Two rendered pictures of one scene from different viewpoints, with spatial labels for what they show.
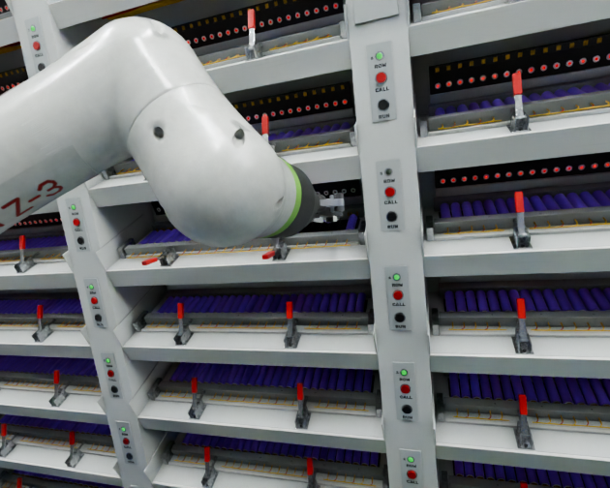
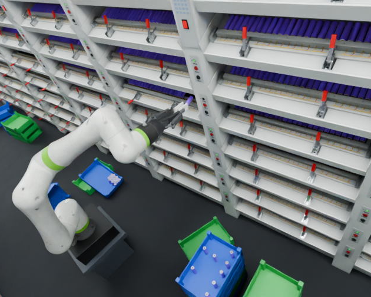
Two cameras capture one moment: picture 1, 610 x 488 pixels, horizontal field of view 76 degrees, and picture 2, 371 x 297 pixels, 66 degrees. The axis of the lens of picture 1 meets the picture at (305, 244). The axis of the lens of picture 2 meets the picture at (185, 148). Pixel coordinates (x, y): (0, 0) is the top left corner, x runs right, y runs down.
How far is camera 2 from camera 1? 0.95 m
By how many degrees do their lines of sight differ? 45
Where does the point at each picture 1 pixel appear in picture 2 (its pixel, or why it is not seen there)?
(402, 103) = (205, 78)
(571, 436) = (272, 184)
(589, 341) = (277, 162)
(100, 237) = (113, 83)
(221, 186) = (122, 160)
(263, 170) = (130, 156)
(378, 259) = (204, 122)
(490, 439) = (246, 177)
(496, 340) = (248, 152)
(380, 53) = (194, 60)
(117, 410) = not seen: hidden behind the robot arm
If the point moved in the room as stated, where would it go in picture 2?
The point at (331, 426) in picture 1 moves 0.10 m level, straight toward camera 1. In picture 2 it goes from (199, 159) to (194, 172)
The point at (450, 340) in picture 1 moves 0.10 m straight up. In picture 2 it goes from (234, 148) to (231, 134)
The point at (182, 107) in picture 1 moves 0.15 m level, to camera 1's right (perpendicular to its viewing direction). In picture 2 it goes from (112, 143) to (148, 146)
